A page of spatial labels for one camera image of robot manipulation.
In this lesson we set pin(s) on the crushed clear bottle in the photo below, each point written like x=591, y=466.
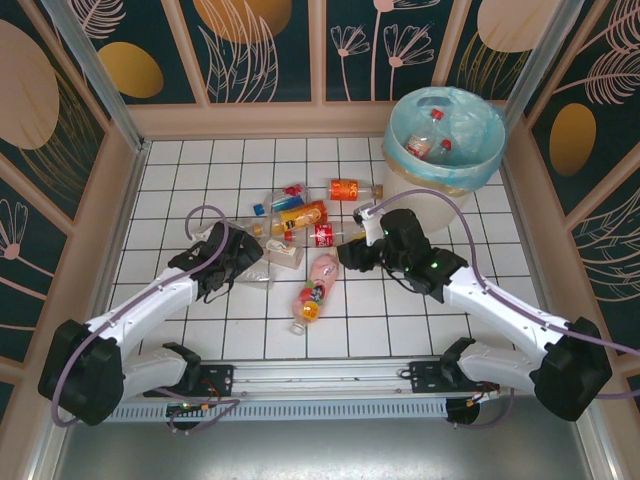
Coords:
x=257, y=276

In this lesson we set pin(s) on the green cap white label bottle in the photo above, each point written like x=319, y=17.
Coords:
x=285, y=252

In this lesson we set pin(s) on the pink drink bottle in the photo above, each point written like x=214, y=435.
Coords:
x=317, y=285

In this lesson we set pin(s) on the blue red label bottle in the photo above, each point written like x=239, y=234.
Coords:
x=285, y=202

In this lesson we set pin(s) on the orange juice bottle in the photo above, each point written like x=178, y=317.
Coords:
x=305, y=215

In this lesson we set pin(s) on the orange label clear bottle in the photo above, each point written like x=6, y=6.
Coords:
x=347, y=190

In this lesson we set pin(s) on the large clear bottle red label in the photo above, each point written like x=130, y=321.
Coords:
x=419, y=142

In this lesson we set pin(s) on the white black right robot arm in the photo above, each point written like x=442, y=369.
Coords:
x=500, y=305

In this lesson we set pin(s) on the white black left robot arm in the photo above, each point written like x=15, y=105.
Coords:
x=140, y=305

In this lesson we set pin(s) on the beige waste bin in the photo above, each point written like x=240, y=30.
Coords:
x=440, y=205

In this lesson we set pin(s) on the bin with blue liner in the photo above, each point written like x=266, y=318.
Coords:
x=480, y=120

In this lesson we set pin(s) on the small clear bottle red cap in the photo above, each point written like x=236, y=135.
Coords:
x=444, y=146

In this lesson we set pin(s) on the grey metal sheet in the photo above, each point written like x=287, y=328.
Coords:
x=320, y=450

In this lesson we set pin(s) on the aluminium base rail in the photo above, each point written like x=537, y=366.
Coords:
x=320, y=380

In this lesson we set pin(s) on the aluminium corner post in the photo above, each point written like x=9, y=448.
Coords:
x=95, y=70
x=537, y=55

